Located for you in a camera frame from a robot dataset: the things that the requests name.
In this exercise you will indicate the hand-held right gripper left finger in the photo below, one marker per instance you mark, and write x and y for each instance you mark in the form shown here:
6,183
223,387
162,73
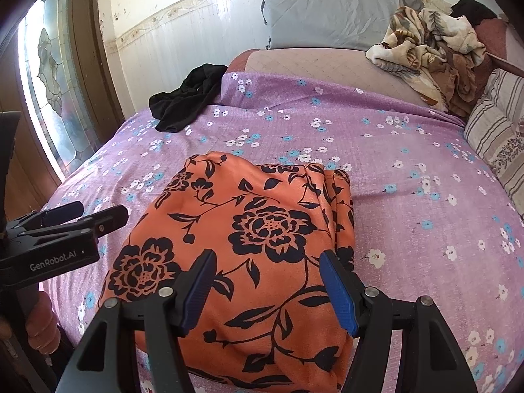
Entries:
198,291

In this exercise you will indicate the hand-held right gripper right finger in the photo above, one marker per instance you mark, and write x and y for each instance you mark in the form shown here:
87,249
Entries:
337,292

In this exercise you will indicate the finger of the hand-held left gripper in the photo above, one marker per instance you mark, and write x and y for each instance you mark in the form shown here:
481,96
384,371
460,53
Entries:
53,215
98,221

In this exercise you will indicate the orange black floral garment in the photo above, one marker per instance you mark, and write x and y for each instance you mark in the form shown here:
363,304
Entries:
254,262

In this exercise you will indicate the person's left hand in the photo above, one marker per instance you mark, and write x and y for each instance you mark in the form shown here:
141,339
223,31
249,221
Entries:
41,319

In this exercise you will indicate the wooden door with stained glass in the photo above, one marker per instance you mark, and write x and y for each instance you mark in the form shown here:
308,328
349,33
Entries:
53,90

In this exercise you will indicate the purple floral bedsheet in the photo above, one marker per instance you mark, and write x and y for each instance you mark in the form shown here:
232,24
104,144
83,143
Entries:
409,163

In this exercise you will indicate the pink quilted mattress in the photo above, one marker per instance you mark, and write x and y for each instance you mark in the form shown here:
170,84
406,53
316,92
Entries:
319,71

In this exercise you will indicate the striped pillow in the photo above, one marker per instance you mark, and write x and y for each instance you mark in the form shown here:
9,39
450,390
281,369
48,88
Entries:
499,139

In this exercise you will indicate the beige floral blanket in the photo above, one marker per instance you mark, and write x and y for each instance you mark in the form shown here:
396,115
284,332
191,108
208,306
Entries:
430,53

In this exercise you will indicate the grey-blue pillow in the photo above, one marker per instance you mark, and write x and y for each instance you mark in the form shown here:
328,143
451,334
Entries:
331,12

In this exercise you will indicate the dark red headboard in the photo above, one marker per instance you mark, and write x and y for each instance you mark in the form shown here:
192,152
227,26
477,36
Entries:
501,43

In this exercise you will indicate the black cloth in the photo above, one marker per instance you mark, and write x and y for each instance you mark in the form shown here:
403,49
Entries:
475,10

